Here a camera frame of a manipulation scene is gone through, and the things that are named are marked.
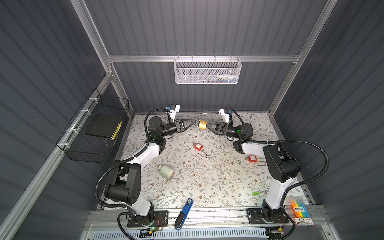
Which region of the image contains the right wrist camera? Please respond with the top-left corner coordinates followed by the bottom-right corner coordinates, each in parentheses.
top-left (219, 109), bottom-right (232, 124)

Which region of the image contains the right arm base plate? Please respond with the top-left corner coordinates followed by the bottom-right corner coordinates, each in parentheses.
top-left (246, 208), bottom-right (289, 225)

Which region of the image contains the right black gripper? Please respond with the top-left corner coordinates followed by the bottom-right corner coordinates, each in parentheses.
top-left (206, 125), bottom-right (241, 142)

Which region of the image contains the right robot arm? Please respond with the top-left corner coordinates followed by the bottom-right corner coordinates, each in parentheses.
top-left (207, 109), bottom-right (330, 224)

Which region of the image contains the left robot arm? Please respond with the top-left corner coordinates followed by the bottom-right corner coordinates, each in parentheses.
top-left (95, 108), bottom-right (195, 223)

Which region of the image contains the green marker pen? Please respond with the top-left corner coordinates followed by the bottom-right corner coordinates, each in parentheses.
top-left (252, 189), bottom-right (268, 196)

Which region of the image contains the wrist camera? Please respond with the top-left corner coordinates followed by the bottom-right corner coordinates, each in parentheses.
top-left (219, 109), bottom-right (232, 124)
top-left (166, 105), bottom-right (181, 123)

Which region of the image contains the brass padlock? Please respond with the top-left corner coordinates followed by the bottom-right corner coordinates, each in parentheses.
top-left (198, 120), bottom-right (208, 130)

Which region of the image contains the coloured marker pack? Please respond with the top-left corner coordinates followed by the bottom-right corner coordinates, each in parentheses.
top-left (288, 198), bottom-right (315, 227)

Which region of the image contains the black pad in basket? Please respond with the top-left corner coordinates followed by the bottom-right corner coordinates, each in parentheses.
top-left (86, 114), bottom-right (122, 138)

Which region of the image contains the red padlock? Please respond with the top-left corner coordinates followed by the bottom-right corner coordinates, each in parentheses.
top-left (248, 155), bottom-right (267, 167)
top-left (194, 143), bottom-right (208, 157)

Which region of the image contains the blue black utility knife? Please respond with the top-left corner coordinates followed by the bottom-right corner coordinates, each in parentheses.
top-left (174, 198), bottom-right (194, 231)

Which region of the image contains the white wire mesh basket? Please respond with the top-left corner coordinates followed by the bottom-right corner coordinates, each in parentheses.
top-left (173, 57), bottom-right (242, 85)

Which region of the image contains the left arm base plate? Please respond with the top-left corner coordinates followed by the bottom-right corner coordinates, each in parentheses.
top-left (127, 211), bottom-right (169, 228)

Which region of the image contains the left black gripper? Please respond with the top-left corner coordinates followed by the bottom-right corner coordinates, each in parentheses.
top-left (159, 120), bottom-right (194, 140)

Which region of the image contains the black wire basket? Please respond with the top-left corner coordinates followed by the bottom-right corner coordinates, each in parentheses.
top-left (57, 91), bottom-right (130, 164)

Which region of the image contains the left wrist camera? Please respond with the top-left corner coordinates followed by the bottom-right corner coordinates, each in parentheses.
top-left (166, 105), bottom-right (181, 123)

